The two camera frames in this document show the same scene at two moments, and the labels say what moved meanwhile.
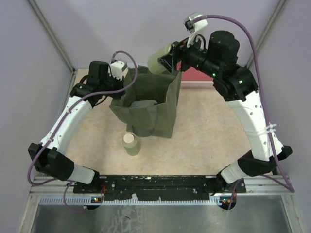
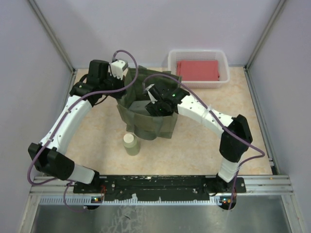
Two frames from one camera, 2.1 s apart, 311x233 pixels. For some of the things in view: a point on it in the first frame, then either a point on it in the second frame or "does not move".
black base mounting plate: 146,187 does not move
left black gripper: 120,84 does not move
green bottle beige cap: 130,145 does not move
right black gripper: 180,50 to 152,109
